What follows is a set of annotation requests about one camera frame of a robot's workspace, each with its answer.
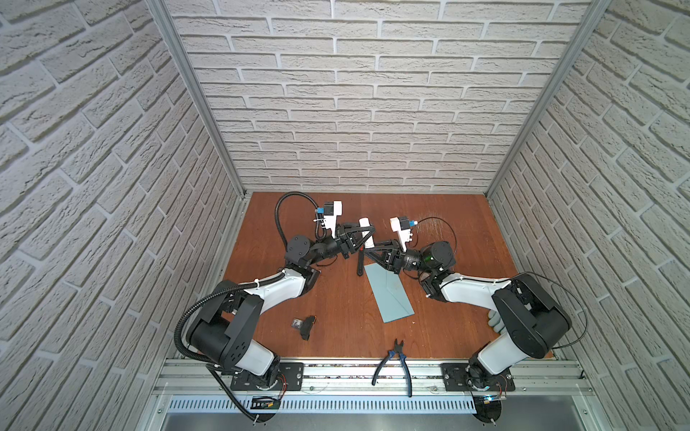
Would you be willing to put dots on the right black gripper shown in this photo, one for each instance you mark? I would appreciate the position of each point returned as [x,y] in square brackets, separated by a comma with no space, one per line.
[395,257]

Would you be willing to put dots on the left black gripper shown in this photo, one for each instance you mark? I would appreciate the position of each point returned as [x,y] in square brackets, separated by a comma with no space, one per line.
[347,242]

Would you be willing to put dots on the white glue stick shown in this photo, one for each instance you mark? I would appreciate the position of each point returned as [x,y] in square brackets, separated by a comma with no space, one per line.
[367,235]

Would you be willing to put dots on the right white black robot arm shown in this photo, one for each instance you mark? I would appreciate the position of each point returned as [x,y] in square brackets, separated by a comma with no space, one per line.
[528,320]

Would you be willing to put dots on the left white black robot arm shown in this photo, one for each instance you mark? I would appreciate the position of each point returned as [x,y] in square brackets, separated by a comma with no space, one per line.
[218,329]

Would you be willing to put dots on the red black pipe wrench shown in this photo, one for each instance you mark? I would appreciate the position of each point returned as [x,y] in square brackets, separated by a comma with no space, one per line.
[360,264]

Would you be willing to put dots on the small black clip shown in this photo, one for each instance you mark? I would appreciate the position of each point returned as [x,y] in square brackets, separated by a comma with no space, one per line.
[304,327]

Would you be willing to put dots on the grey blue work glove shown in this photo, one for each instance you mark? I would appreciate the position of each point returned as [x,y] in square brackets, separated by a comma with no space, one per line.
[496,322]

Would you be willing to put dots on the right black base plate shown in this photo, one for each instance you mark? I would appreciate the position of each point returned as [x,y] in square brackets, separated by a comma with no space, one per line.
[472,377]

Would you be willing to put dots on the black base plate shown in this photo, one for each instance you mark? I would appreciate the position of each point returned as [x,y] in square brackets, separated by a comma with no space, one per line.
[472,377]
[288,375]

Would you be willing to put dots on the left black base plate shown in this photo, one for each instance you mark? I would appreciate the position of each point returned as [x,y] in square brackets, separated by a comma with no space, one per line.
[288,375]

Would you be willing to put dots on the white slotted cable duct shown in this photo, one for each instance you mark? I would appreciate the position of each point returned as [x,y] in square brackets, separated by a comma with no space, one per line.
[319,404]

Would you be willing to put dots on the aluminium frame rail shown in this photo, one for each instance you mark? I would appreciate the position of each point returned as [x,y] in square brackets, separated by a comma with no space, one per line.
[353,376]

